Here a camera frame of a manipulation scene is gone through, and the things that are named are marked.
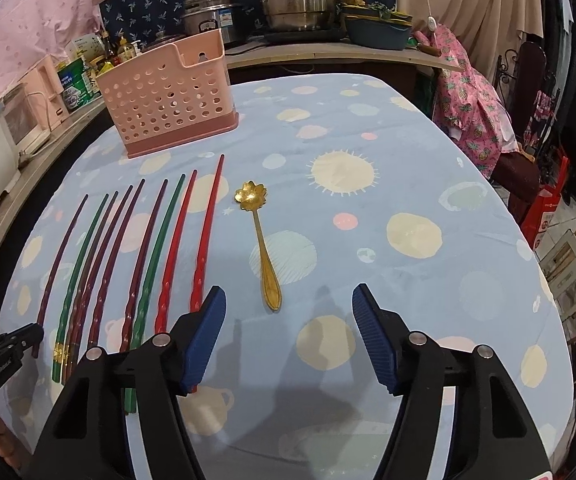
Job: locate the small steel lidded pot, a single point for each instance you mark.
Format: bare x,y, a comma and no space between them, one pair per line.
161,41

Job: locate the blue bowl with items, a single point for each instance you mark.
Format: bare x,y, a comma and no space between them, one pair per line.
376,26

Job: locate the maroon chopstick gold band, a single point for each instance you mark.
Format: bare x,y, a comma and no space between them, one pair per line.
136,280

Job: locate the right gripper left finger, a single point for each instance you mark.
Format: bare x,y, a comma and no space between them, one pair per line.
199,335

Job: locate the dark maroon chopstick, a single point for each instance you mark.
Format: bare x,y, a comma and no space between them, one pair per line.
58,274

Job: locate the steel rice cooker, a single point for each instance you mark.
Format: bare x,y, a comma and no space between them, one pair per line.
225,15

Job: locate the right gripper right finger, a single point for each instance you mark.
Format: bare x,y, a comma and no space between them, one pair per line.
379,331

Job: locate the yellow oil bottle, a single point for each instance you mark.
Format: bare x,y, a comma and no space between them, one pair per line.
125,50

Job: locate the pink perforated utensil holder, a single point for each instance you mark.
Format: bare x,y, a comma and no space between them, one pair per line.
171,95

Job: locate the gold flower spoon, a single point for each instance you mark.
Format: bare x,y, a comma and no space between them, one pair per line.
251,197

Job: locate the blue patterned tablecloth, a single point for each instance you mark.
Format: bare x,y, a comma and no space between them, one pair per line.
360,188

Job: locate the brown chopstick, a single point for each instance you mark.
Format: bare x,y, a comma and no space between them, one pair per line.
79,296

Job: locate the green chopstick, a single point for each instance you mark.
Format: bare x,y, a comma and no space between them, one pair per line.
58,353
148,284

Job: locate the pink floral cloth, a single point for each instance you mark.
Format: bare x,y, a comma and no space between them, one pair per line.
468,108

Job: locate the green white milk can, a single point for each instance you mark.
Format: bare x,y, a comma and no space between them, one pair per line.
77,87

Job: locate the red chopstick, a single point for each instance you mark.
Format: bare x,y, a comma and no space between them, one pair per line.
196,296
161,321

